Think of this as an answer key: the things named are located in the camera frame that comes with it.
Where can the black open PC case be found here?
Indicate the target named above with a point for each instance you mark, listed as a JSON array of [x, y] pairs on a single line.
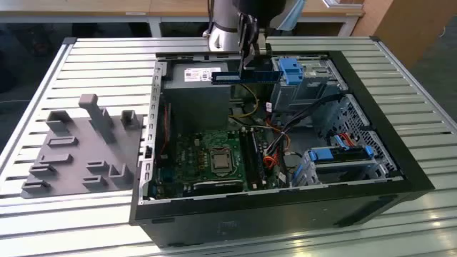
[[250, 222]]

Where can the grey power supply unit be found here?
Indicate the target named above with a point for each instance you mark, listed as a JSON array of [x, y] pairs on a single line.
[[193, 107]]

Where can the wide blue disk carrier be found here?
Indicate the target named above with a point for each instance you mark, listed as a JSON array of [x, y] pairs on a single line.
[[319, 155]]

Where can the installed RAM stick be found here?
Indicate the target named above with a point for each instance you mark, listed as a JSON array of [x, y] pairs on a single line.
[[258, 158]]

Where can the silver CPU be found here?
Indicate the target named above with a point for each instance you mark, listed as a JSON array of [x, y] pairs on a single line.
[[222, 162]]

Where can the white framed board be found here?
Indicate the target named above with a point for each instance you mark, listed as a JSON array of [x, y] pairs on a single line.
[[330, 3]]

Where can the wooden cabinet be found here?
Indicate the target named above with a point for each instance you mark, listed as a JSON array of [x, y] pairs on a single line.
[[411, 26]]

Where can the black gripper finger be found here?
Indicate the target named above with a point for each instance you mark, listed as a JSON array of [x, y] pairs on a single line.
[[264, 56], [248, 40]]

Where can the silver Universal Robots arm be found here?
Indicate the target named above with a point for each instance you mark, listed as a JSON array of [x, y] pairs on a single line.
[[224, 26]]

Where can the grey parts rack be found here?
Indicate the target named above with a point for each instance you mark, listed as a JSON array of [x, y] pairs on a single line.
[[82, 150]]

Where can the green motherboard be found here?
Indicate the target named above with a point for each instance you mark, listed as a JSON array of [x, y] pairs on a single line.
[[186, 160]]

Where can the tall blue disk carrier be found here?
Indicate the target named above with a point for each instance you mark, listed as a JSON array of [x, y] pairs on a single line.
[[291, 71]]

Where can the black graphics card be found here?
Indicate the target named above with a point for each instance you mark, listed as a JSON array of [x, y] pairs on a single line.
[[218, 186]]

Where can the blue RAM stick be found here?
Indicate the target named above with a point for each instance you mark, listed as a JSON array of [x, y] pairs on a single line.
[[228, 77]]

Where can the metal drive cage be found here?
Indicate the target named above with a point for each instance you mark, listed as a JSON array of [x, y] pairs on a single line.
[[314, 88]]

